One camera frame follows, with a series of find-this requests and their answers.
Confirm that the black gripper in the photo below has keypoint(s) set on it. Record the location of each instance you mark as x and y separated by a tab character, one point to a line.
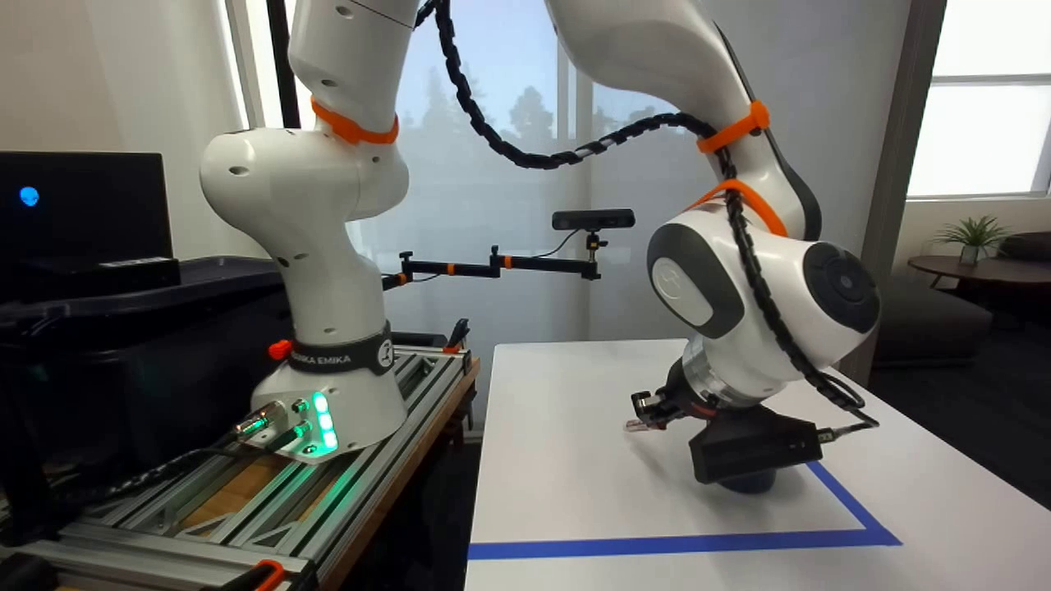
687	400

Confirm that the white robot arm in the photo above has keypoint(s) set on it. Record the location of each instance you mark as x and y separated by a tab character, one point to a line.
330	273

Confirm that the black desk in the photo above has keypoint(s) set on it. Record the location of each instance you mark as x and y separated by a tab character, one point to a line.
165	363

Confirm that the orange clamp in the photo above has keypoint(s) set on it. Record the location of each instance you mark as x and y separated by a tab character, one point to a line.
270	574

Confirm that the aluminium frame mount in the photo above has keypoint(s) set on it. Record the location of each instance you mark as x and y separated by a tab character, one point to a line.
218	512

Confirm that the orange knob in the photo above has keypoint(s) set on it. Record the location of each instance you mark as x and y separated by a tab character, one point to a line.
280	351

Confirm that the long blue tape strip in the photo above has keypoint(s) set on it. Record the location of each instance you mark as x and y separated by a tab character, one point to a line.
855	504
658	544

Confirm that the black clamp lever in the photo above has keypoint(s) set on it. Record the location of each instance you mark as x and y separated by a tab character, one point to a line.
456	336

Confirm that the round dark coffee table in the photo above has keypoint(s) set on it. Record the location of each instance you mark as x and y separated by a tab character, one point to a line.
985	271

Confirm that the black monitor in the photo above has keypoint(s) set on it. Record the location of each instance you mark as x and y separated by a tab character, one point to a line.
87	216

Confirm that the black bar camera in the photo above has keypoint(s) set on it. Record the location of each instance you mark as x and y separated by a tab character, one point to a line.
591	216

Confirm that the dark couch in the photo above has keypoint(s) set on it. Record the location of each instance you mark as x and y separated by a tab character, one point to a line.
931	323

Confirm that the small potted plant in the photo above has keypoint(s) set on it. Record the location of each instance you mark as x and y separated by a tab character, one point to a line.
973	233

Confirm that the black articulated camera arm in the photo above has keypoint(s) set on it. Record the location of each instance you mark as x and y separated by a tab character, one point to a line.
525	262

